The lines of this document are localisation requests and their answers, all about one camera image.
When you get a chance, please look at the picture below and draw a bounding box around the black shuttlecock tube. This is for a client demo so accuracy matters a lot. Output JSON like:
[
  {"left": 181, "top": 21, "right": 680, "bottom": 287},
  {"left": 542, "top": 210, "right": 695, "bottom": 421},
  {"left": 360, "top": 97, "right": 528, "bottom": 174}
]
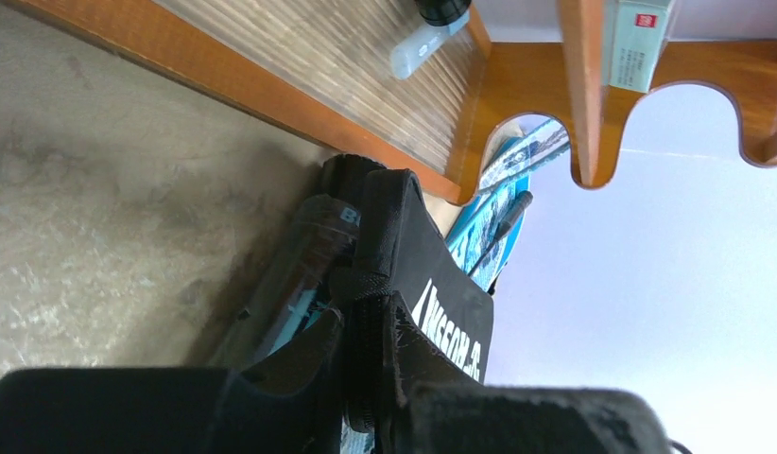
[{"left": 206, "top": 153, "right": 389, "bottom": 371}]

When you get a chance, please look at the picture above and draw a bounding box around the light blue strip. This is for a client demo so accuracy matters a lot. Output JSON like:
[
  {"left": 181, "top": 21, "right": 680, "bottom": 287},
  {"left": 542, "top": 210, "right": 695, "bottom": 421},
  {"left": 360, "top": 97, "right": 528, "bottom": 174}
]
[{"left": 390, "top": 11, "right": 470, "bottom": 80}]

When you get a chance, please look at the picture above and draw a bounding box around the wooden shelf rack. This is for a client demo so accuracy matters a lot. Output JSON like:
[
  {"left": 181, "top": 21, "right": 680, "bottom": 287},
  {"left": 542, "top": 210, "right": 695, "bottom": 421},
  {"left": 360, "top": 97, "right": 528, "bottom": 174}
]
[{"left": 13, "top": 1, "right": 777, "bottom": 205}]

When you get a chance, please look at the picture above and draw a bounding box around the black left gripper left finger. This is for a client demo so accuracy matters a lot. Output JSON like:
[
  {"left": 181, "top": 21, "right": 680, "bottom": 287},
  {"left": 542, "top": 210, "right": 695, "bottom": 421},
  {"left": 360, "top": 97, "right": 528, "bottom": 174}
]
[{"left": 0, "top": 306, "right": 346, "bottom": 454}]

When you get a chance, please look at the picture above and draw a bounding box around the black Crossway racket bag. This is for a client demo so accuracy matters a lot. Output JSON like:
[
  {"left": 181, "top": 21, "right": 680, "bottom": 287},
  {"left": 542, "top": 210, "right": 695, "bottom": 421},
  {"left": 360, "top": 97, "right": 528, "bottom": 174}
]
[{"left": 325, "top": 167, "right": 495, "bottom": 433}]

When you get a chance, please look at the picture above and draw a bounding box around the blue racket on blue bag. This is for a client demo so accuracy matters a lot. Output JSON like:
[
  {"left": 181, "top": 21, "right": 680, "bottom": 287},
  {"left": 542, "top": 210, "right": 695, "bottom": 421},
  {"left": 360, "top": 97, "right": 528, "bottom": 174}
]
[{"left": 465, "top": 118, "right": 570, "bottom": 285}]

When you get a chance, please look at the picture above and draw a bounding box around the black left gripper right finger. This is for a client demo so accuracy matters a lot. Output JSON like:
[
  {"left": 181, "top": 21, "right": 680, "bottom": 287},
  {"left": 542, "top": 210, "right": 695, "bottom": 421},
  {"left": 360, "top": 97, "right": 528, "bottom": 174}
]
[{"left": 388, "top": 290, "right": 671, "bottom": 454}]

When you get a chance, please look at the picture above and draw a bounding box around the blue racket bag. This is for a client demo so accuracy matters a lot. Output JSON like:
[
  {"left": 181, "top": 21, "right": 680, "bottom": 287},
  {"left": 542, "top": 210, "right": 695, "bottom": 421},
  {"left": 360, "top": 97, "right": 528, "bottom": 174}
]
[{"left": 445, "top": 113, "right": 570, "bottom": 293}]

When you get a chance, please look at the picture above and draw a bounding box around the white green box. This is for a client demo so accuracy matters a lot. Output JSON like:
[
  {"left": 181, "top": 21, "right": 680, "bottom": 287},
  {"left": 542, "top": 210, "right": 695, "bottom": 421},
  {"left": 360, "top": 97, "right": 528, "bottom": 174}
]
[{"left": 603, "top": 0, "right": 675, "bottom": 94}]

